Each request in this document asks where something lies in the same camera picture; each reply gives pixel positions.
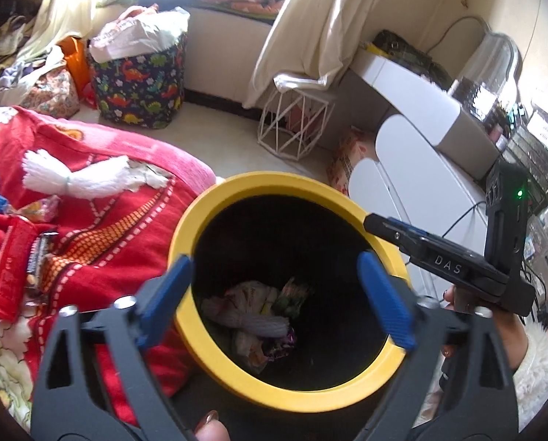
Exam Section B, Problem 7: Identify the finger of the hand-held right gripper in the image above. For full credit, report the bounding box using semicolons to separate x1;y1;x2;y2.
386;217;441;240
363;213;422;263

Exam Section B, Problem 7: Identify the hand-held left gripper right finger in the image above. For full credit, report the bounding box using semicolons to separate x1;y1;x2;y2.
353;252;520;441

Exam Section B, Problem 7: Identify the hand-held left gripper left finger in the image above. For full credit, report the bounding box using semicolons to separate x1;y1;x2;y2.
30;254;198;441

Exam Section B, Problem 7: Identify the yellow rimmed black trash bin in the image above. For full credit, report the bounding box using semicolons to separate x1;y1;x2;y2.
167;172;415;413

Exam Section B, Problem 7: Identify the green snack wrapper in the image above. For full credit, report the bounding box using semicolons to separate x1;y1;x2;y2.
276;278;312;318

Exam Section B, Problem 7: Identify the white yarn tassel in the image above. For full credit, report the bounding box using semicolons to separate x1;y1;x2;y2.
23;151;131;201
235;310;291;339

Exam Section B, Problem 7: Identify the purple candy wrapper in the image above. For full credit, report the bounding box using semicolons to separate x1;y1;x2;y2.
262;333;299;360

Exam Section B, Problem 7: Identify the black silver wrapper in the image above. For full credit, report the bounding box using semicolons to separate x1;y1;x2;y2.
25;232;60;305

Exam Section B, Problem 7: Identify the red snack packet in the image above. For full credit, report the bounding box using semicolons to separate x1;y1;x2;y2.
0;219;59;323

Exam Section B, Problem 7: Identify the clear orange candy wrapper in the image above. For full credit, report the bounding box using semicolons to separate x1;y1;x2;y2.
7;195;60;224

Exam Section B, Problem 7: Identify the person's right forearm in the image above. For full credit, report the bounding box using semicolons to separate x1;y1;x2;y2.
512;320;548;429

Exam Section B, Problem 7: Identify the person's right hand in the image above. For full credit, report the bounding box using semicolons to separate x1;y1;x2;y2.
441;285;530;371

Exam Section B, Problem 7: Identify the person's left hand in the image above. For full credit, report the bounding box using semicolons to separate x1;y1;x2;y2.
194;410;231;441

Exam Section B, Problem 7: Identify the red floral blanket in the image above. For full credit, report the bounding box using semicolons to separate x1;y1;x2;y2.
0;105;218;428

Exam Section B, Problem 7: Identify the pink cardboard box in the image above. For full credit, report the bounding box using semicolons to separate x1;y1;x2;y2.
326;126;381;199

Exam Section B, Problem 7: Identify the clear acrylic organiser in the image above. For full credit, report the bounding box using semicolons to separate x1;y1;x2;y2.
502;100;548;204

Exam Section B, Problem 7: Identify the white dresser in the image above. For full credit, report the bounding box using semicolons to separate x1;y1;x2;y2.
345;48;510;295

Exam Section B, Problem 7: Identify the wavy framed mirror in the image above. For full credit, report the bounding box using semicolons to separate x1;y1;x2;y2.
457;31;521;116

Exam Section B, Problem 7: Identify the black bag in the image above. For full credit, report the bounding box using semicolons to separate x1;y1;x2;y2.
369;29;455;89

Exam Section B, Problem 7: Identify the dinosaur print laundry basket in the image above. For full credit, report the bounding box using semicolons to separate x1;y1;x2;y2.
87;4;188;130

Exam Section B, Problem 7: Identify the cream curtain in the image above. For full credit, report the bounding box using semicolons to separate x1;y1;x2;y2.
243;0;381;112
16;0;133;61

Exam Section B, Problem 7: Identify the floral fabric bag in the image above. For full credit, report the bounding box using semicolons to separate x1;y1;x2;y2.
23;66;80;119

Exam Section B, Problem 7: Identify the orange bag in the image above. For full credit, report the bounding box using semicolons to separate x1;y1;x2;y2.
55;36;94;103

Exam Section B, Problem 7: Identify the white cloth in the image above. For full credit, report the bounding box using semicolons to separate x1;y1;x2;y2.
89;6;191;64

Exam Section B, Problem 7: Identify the pile of dark clothes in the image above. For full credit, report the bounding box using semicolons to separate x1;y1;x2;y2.
0;0;46;58

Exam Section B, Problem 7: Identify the black cable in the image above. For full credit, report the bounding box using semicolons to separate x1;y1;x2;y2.
443;199;491;240

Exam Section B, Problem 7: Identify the white wire stool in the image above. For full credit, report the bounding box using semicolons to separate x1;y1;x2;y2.
257;85;335;162

